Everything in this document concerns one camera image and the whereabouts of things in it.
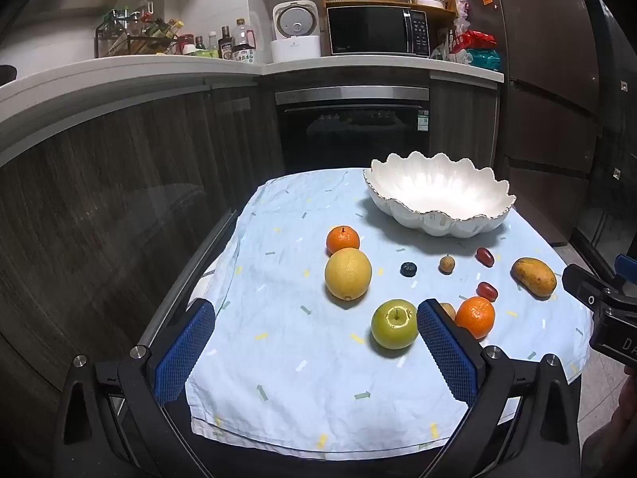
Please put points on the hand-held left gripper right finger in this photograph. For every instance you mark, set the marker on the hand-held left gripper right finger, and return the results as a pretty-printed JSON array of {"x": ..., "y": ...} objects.
[{"x": 445, "y": 348}]

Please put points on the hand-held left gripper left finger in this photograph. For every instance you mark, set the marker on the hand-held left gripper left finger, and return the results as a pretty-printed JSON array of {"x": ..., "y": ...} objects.
[{"x": 184, "y": 353}]

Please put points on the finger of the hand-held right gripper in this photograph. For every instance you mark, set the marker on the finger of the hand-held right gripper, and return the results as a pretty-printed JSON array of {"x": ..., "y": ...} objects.
[
  {"x": 628, "y": 265},
  {"x": 585, "y": 284}
]

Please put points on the brown longan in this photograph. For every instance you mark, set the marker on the brown longan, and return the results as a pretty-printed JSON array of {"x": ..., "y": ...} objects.
[
  {"x": 449, "y": 310},
  {"x": 447, "y": 264}
]

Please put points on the small orange tangerine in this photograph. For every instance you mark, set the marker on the small orange tangerine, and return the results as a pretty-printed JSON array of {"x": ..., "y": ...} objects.
[
  {"x": 475, "y": 316},
  {"x": 342, "y": 240}
]

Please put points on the yellow brown mango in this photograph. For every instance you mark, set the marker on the yellow brown mango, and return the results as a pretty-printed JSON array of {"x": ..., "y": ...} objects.
[{"x": 534, "y": 277}]

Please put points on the green apple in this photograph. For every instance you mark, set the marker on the green apple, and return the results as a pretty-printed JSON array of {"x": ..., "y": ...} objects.
[{"x": 394, "y": 326}]

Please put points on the dark blueberry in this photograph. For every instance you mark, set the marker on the dark blueberry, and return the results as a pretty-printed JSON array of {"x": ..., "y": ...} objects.
[{"x": 408, "y": 269}]

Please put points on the large yellow lemon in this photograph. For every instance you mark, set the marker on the large yellow lemon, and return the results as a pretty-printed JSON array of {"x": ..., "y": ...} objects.
[{"x": 348, "y": 274}]

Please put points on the white scalloped ceramic bowl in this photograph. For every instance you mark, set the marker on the white scalloped ceramic bowl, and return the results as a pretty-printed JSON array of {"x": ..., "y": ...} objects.
[{"x": 438, "y": 189}]

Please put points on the person's right hand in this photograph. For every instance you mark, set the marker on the person's right hand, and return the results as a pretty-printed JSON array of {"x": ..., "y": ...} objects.
[{"x": 619, "y": 423}]

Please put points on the light blue patterned tablecloth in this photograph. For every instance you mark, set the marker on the light blue patterned tablecloth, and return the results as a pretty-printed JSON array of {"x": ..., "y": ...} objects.
[{"x": 298, "y": 338}]

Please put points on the dark glass cabinet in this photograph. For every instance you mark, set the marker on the dark glass cabinet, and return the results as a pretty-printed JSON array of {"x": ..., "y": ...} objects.
[{"x": 614, "y": 134}]

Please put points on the dark refrigerator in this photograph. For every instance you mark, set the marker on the dark refrigerator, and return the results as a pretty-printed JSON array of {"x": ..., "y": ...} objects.
[{"x": 547, "y": 84}]

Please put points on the black built-in oven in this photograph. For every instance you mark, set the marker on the black built-in oven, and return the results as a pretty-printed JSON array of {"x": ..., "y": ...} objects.
[{"x": 348, "y": 129}]

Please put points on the red snack bag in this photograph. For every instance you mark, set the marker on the red snack bag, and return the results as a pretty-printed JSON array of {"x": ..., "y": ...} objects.
[{"x": 477, "y": 40}]

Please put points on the white plastic bags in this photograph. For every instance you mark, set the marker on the white plastic bags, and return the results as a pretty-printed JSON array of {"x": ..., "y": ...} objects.
[{"x": 448, "y": 45}]

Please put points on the white kitchen countertop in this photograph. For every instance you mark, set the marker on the white kitchen countertop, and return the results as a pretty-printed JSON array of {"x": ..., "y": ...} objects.
[{"x": 124, "y": 72}]

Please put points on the black microwave oven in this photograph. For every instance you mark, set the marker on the black microwave oven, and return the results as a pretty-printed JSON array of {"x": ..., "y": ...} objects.
[{"x": 368, "y": 30}]

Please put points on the white rice cooker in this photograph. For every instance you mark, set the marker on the white rice cooker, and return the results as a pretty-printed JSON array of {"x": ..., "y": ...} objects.
[{"x": 296, "y": 30}]

